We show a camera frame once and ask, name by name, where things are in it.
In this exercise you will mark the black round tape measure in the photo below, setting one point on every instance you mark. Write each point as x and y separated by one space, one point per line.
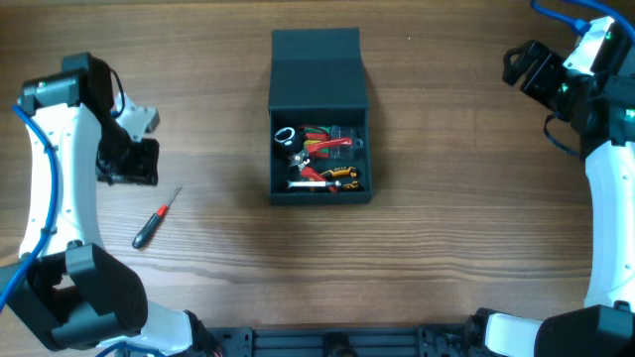
289 139

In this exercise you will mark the clear case coloured screwdrivers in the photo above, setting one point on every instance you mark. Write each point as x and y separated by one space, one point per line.
317 134

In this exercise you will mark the black red screwdriver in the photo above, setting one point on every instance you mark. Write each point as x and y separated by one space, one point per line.
147 232

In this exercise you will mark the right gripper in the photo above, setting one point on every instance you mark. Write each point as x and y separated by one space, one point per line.
532 66

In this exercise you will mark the orange black pliers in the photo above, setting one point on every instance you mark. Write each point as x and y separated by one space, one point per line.
345 178

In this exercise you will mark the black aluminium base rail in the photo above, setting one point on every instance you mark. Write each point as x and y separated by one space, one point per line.
445 340

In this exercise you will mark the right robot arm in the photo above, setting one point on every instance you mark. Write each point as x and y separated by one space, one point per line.
593 91

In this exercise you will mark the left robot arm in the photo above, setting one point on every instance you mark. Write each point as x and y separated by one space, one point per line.
66 288

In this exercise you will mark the dark green open box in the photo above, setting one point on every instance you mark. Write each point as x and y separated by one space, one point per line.
317 79

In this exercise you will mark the red handled cutters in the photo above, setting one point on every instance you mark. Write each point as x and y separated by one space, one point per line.
302 159

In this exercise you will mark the silver socket wrench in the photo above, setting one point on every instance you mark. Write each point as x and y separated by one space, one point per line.
313 184

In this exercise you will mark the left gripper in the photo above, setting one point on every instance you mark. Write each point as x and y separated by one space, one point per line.
131 169

